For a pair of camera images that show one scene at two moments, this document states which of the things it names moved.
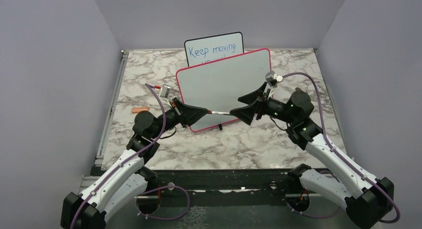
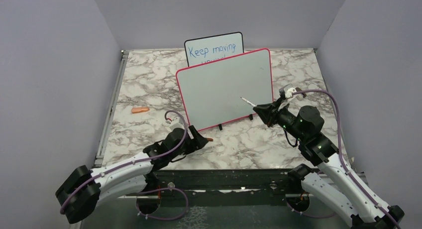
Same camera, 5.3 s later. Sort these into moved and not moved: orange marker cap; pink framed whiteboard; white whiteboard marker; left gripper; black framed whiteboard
Moved: white whiteboard marker; left gripper
Not moved: pink framed whiteboard; orange marker cap; black framed whiteboard
